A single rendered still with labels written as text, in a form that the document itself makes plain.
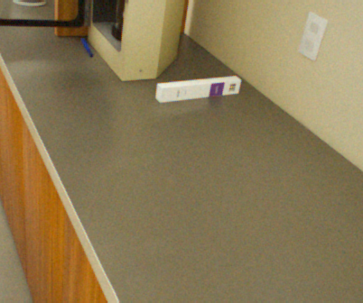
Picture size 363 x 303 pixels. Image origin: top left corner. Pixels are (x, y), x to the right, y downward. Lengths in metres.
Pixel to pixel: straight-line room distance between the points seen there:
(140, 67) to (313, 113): 0.51
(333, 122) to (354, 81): 0.13
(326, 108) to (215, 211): 0.52
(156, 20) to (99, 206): 0.65
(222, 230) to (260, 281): 0.13
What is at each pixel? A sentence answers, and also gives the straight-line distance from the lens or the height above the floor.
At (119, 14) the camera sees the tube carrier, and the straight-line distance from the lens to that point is 1.50.
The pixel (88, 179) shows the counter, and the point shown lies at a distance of 1.03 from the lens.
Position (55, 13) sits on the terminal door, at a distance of 1.66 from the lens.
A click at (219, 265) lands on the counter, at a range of 0.88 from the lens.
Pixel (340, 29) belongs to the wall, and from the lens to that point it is 1.33.
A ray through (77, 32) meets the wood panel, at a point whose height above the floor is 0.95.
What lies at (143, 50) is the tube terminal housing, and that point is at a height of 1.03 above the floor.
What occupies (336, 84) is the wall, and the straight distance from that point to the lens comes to 1.34.
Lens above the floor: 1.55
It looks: 32 degrees down
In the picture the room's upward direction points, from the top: 9 degrees clockwise
